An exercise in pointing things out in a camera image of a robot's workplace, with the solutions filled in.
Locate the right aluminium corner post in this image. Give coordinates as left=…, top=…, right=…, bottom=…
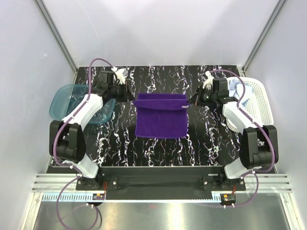
left=242, top=0, right=287, bottom=72

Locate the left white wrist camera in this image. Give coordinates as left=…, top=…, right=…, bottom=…
left=111, top=67, right=128, bottom=84

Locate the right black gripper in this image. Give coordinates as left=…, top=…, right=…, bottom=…
left=187, top=85, right=217, bottom=108

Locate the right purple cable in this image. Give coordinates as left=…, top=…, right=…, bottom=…
left=198, top=69, right=276, bottom=208

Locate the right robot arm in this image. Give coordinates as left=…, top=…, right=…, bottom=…
left=188, top=77, right=279, bottom=191

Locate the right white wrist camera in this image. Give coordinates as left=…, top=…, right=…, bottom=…
left=202, top=71, right=214, bottom=90

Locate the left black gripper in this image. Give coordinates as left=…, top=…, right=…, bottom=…
left=108, top=81, right=135, bottom=103

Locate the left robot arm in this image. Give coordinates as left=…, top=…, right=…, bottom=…
left=49, top=68, right=134, bottom=190

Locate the teal translucent tray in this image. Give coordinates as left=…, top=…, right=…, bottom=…
left=49, top=84, right=116, bottom=125

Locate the aluminium corner post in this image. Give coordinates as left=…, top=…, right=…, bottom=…
left=34, top=0, right=78, bottom=73
left=242, top=0, right=287, bottom=72

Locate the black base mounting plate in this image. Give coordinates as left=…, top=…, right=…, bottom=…
left=76, top=166, right=246, bottom=202

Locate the connector board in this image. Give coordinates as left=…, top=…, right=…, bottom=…
left=221, top=193, right=236, bottom=203
left=92, top=193, right=105, bottom=200

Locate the white plastic basket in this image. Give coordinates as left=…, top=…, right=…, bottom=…
left=223, top=77, right=274, bottom=133

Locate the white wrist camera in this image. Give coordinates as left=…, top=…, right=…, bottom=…
left=111, top=67, right=128, bottom=84
left=202, top=71, right=214, bottom=90

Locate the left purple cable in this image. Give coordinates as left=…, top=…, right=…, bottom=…
left=52, top=57, right=118, bottom=230

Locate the aluminium rail frame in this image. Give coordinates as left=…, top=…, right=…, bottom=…
left=23, top=168, right=305, bottom=230

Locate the purple towel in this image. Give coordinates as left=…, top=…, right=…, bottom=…
left=133, top=93, right=189, bottom=139

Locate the left aluminium corner post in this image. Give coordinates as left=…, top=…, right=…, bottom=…
left=34, top=0, right=78, bottom=73

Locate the light blue towel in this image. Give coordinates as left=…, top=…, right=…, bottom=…
left=228, top=79, right=254, bottom=106

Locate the left connector board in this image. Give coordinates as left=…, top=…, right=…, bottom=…
left=92, top=193, right=105, bottom=200

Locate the right connector board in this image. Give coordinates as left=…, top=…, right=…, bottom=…
left=221, top=193, right=236, bottom=203

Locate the purple cable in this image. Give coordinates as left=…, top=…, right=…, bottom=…
left=198, top=69, right=276, bottom=208
left=52, top=57, right=118, bottom=230

